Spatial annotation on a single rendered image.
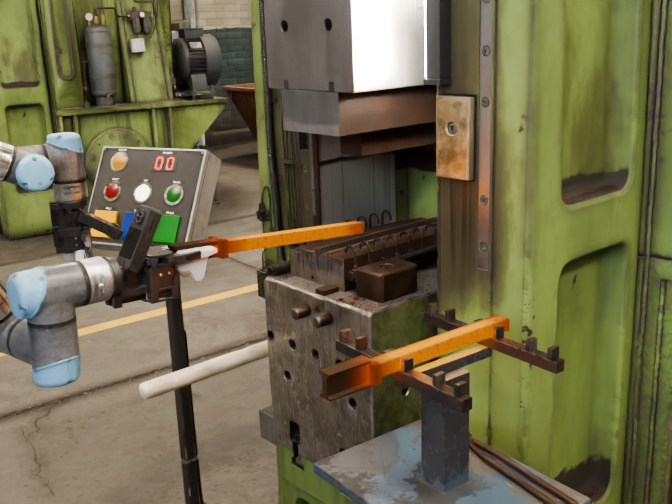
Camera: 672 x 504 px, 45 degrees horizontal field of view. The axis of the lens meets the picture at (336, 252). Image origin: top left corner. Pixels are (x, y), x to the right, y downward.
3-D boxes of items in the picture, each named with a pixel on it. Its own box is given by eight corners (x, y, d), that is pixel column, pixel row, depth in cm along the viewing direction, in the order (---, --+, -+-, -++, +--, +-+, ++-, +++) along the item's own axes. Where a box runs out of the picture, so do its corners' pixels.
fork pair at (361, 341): (358, 350, 139) (358, 339, 138) (338, 341, 143) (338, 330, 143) (455, 318, 152) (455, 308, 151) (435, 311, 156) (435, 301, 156)
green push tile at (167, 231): (173, 243, 209) (179, 215, 211) (149, 241, 212) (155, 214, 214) (177, 245, 211) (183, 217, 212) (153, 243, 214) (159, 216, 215)
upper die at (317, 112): (339, 136, 177) (337, 92, 174) (283, 130, 192) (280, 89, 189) (465, 117, 203) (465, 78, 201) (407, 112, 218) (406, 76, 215)
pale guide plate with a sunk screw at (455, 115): (467, 181, 168) (468, 97, 163) (435, 176, 174) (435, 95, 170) (474, 179, 169) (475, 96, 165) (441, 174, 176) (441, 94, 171)
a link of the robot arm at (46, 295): (6, 319, 129) (1, 267, 127) (73, 304, 136) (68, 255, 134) (25, 331, 124) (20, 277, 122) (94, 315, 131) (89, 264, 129)
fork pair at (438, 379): (457, 398, 120) (457, 385, 120) (432, 385, 125) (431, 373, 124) (559, 357, 133) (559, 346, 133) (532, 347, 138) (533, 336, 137)
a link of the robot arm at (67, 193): (84, 177, 193) (88, 183, 185) (87, 196, 194) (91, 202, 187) (51, 180, 190) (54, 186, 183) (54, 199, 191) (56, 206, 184)
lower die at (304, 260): (344, 291, 187) (343, 256, 184) (290, 274, 201) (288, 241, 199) (464, 253, 213) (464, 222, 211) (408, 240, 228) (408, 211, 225)
